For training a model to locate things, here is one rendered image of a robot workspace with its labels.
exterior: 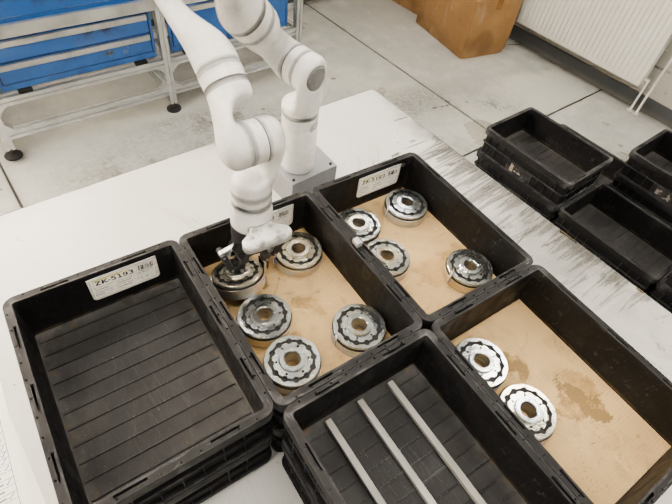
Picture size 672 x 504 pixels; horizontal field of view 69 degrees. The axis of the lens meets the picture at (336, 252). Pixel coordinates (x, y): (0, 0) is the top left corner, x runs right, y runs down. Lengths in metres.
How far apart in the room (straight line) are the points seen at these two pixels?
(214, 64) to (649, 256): 1.78
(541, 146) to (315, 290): 1.46
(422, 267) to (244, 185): 0.47
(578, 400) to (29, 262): 1.22
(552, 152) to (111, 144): 2.11
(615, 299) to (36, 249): 1.44
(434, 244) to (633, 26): 2.84
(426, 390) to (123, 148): 2.17
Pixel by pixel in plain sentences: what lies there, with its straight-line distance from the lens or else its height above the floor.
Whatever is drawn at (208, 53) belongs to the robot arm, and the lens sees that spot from 0.78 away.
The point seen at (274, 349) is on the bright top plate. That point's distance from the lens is 0.90.
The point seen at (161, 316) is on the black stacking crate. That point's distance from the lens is 1.00.
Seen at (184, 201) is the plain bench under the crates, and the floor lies 0.70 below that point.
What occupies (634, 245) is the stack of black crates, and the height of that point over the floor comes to 0.38.
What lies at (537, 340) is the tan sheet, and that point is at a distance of 1.08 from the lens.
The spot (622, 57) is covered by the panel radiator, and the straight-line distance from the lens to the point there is 3.84.
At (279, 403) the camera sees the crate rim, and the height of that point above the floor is 0.93.
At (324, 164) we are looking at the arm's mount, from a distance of 1.35.
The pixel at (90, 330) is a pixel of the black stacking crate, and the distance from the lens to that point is 1.01.
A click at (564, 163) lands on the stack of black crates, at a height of 0.49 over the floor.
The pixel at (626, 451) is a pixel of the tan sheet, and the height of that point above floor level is 0.83.
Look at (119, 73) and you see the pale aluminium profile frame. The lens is 2.77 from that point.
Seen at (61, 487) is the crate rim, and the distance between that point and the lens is 0.79.
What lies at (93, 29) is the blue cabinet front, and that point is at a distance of 2.67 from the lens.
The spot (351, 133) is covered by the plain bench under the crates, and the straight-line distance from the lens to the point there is 1.64.
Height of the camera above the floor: 1.65
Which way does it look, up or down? 49 degrees down
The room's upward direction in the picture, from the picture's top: 9 degrees clockwise
